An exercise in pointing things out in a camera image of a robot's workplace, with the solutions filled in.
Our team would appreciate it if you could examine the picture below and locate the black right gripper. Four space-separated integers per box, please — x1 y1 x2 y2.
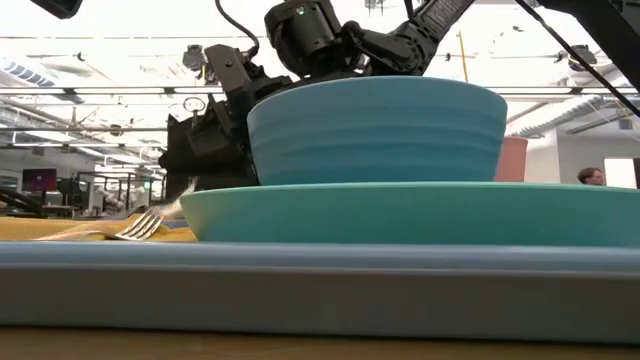
158 43 296 191

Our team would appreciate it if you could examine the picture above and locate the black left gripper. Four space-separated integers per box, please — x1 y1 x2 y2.
29 0 84 20

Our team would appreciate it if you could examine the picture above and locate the fork with orange handle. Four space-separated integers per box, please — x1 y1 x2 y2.
33 205 165 243

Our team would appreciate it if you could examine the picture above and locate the blue bowl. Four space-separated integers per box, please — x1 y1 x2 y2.
246 74 509 187

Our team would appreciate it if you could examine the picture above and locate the blue plastic tray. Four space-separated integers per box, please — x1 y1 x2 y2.
0 217 640 345

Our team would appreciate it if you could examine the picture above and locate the teal plate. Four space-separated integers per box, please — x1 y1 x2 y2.
179 180 640 250

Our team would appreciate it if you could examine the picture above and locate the yellow cloth napkin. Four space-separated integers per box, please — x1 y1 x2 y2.
0 213 200 244

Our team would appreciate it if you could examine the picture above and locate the pink cup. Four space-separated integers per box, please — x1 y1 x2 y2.
493 135 530 184

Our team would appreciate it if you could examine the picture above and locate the black ceiling lamp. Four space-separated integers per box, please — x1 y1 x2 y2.
181 43 209 84
568 43 599 71

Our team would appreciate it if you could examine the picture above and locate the purple lit monitor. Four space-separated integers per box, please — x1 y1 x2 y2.
22 168 58 194

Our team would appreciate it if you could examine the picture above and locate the black curved pipe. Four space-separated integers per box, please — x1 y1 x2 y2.
0 187 49 219

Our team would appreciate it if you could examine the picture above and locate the person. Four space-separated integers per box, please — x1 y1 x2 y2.
577 166 607 187

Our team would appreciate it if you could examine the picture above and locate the black stand with ring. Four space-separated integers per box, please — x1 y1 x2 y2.
182 96 207 129

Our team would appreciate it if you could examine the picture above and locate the yellow cable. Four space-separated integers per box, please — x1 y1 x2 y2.
457 29 471 84

